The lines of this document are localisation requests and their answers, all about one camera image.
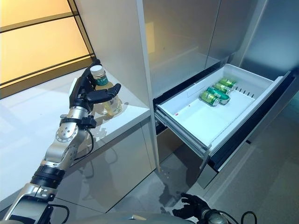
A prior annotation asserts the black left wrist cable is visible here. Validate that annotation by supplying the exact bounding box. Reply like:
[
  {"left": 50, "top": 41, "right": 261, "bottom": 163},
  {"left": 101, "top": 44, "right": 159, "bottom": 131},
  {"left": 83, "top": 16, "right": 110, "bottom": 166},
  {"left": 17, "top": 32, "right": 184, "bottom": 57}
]
[{"left": 74, "top": 125, "right": 95, "bottom": 161}]

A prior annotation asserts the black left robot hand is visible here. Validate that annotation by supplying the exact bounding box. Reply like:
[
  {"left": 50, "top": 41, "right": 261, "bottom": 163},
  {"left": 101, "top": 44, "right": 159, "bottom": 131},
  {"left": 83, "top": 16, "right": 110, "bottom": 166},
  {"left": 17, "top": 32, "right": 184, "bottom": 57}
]
[{"left": 68, "top": 59, "right": 122, "bottom": 112}]

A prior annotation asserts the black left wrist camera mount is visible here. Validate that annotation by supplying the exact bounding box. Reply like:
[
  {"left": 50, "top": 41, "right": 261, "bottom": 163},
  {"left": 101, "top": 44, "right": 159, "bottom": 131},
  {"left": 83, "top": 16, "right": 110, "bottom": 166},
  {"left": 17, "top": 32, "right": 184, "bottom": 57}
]
[{"left": 59, "top": 113, "right": 97, "bottom": 128}]

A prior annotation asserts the white fridge drawer steel front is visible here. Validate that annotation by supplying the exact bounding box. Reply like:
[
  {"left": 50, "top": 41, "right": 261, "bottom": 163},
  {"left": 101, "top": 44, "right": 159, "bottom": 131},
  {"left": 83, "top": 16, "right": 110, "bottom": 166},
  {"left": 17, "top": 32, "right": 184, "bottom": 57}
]
[{"left": 153, "top": 63, "right": 292, "bottom": 173}]

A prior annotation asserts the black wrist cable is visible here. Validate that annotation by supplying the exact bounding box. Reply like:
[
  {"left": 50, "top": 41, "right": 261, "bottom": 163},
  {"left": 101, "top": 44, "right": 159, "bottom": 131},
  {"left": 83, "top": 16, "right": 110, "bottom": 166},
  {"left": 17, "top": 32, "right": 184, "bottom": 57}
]
[
  {"left": 240, "top": 210, "right": 257, "bottom": 224},
  {"left": 74, "top": 125, "right": 95, "bottom": 161}
]

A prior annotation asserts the white fridge enclosure panel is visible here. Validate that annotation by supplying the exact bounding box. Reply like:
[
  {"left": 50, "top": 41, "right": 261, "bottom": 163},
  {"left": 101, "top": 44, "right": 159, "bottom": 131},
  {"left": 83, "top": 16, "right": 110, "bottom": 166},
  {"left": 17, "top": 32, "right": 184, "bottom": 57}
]
[{"left": 74, "top": 0, "right": 162, "bottom": 175}]

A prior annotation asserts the window with dark frame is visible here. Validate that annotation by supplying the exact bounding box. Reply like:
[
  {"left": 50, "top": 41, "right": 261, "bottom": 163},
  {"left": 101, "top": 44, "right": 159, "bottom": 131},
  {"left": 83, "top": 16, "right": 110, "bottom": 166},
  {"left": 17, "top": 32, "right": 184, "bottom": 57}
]
[{"left": 0, "top": 0, "right": 95, "bottom": 89}]

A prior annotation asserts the stainless steel fridge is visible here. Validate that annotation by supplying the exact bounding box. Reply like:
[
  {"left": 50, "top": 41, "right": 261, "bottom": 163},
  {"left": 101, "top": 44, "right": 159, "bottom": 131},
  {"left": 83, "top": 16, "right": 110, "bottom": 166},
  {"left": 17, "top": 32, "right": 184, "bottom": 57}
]
[{"left": 142, "top": 0, "right": 299, "bottom": 189}]

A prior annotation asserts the green drink can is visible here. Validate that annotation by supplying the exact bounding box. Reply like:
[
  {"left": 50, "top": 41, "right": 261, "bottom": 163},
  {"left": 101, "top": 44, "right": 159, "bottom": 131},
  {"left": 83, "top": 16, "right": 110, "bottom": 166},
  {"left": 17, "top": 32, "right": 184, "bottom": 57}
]
[
  {"left": 199, "top": 90, "right": 220, "bottom": 107},
  {"left": 206, "top": 86, "right": 231, "bottom": 105},
  {"left": 219, "top": 77, "right": 237, "bottom": 89},
  {"left": 214, "top": 83, "right": 232, "bottom": 95}
]

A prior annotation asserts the clear yellow drink bottle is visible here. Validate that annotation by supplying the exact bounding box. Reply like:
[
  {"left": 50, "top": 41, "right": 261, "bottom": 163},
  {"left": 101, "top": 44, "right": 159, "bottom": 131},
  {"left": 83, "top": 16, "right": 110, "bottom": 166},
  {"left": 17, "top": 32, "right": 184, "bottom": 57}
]
[{"left": 90, "top": 65, "right": 123, "bottom": 117}]

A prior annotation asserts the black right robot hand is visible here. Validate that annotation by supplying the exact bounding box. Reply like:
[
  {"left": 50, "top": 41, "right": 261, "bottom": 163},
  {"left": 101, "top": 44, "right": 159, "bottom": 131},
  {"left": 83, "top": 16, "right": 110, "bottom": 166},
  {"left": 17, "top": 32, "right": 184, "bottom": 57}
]
[{"left": 172, "top": 192, "right": 211, "bottom": 223}]

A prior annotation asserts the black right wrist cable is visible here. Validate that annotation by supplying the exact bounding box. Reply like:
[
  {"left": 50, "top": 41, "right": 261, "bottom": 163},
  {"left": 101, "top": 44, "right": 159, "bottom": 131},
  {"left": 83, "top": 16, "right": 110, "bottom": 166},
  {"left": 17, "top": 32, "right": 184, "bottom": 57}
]
[{"left": 240, "top": 210, "right": 257, "bottom": 224}]

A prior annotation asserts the black left elbow cable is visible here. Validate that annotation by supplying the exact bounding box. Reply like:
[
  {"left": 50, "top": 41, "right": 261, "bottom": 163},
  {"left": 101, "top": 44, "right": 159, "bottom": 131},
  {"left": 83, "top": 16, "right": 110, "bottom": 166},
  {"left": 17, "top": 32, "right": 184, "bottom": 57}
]
[{"left": 46, "top": 203, "right": 71, "bottom": 224}]

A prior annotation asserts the grey robot torso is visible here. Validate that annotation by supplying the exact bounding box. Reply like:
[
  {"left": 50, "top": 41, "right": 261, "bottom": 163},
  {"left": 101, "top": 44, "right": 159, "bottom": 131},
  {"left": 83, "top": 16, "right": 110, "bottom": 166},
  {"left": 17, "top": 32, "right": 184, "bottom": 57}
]
[{"left": 77, "top": 213, "right": 183, "bottom": 224}]

